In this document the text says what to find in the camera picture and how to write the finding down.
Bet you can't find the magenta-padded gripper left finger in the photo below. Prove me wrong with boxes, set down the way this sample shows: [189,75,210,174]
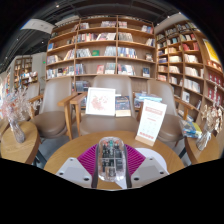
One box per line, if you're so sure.
[54,143,100,189]

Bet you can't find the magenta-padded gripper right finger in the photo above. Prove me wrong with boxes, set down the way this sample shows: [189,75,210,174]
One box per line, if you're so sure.
[123,143,170,189]

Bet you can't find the transparent computer mouse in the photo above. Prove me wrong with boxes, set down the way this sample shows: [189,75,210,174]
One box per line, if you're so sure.
[96,135,128,183]

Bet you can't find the white mouse pad red wrist rest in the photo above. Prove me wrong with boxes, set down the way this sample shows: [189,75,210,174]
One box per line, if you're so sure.
[135,147,170,174]

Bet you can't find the taupe armchair wooden arms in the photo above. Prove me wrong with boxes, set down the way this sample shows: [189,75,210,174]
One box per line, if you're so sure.
[139,79,198,145]
[28,76,77,141]
[69,74,141,137]

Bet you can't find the white red sign wooden base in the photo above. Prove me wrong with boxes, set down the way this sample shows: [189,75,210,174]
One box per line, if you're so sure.
[134,98,168,147]

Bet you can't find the dark standing book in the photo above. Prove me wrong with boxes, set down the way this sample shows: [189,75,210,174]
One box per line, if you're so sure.
[114,95,132,118]

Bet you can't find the white framed floral picture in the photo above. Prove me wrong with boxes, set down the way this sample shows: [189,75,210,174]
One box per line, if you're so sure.
[85,86,117,117]

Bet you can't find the colourful stack of books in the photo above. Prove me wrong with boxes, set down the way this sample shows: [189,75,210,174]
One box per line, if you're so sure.
[179,119,203,139]

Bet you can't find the teal book stack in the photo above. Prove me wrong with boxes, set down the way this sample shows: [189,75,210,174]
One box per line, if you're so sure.
[133,92,163,109]

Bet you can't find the wooden side table dark legs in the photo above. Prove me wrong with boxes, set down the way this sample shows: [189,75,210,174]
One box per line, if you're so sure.
[184,134,224,166]
[0,120,42,166]

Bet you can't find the glass vase beige dried flowers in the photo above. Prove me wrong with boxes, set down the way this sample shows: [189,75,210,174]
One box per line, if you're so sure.
[195,86,224,152]

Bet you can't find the tall wooden bookshelf with books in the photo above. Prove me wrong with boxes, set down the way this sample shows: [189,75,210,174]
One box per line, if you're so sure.
[154,19,224,125]

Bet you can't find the distant small wooden bookshelf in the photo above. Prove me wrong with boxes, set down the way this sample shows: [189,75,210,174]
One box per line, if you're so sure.
[13,54,39,89]

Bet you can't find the wide wooden bookshelf with books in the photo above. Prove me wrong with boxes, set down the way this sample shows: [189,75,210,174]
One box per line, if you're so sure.
[44,14,158,85]

